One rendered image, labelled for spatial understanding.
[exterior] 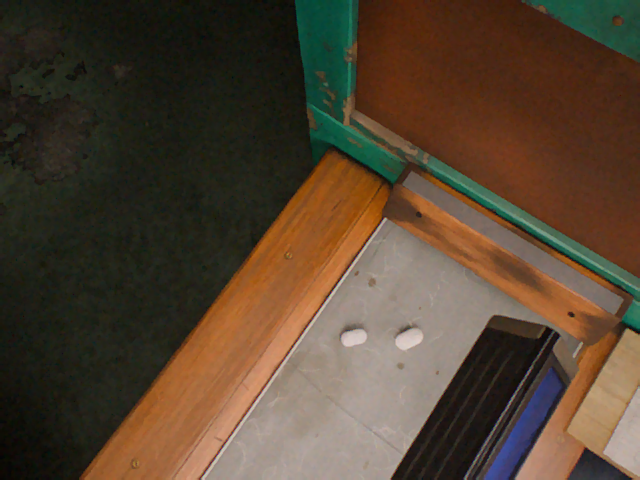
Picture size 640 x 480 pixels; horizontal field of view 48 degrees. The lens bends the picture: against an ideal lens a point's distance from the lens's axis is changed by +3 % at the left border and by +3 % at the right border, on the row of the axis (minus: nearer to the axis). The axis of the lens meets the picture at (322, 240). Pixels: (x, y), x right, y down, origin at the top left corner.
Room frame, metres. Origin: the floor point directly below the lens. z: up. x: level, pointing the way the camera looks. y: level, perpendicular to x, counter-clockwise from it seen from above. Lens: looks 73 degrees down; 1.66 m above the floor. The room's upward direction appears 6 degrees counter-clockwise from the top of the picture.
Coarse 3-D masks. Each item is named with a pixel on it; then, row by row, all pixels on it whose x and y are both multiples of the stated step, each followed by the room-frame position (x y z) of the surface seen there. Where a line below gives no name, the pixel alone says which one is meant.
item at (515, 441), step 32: (512, 320) 0.09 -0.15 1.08; (480, 352) 0.07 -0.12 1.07; (512, 352) 0.06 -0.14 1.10; (544, 352) 0.06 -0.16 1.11; (448, 384) 0.05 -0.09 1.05; (480, 384) 0.04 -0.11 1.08; (512, 384) 0.04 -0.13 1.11; (544, 384) 0.04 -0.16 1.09; (448, 416) 0.02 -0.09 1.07; (480, 416) 0.02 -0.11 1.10; (512, 416) 0.02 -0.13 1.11; (544, 416) 0.02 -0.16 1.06; (416, 448) 0.00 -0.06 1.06; (448, 448) 0.00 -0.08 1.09; (480, 448) 0.00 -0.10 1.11; (512, 448) -0.01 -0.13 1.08
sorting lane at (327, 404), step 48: (384, 240) 0.27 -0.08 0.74; (336, 288) 0.21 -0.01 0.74; (384, 288) 0.20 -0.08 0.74; (432, 288) 0.20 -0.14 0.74; (480, 288) 0.19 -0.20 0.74; (336, 336) 0.15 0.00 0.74; (384, 336) 0.14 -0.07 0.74; (432, 336) 0.13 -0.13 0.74; (288, 384) 0.09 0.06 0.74; (336, 384) 0.09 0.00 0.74; (384, 384) 0.08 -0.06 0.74; (432, 384) 0.07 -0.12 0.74; (240, 432) 0.04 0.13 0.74; (288, 432) 0.03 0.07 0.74; (336, 432) 0.03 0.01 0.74; (384, 432) 0.02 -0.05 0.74
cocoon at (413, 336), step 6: (408, 330) 0.14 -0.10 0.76; (414, 330) 0.14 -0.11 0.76; (420, 330) 0.14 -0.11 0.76; (402, 336) 0.14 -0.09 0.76; (408, 336) 0.13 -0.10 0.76; (414, 336) 0.13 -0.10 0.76; (420, 336) 0.13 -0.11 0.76; (396, 342) 0.13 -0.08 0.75; (402, 342) 0.13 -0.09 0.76; (408, 342) 0.13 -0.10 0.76; (414, 342) 0.13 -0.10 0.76; (402, 348) 0.12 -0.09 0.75
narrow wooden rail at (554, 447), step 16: (608, 336) 0.11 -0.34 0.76; (592, 352) 0.09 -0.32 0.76; (608, 352) 0.09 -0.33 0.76; (592, 368) 0.07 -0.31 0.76; (576, 384) 0.06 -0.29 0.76; (576, 400) 0.04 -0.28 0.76; (560, 416) 0.02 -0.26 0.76; (544, 432) 0.01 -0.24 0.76; (560, 432) 0.00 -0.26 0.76; (544, 448) -0.01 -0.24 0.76; (560, 448) -0.01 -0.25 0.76; (576, 448) -0.01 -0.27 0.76; (528, 464) -0.03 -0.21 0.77; (544, 464) -0.03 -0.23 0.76; (560, 464) -0.03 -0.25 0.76
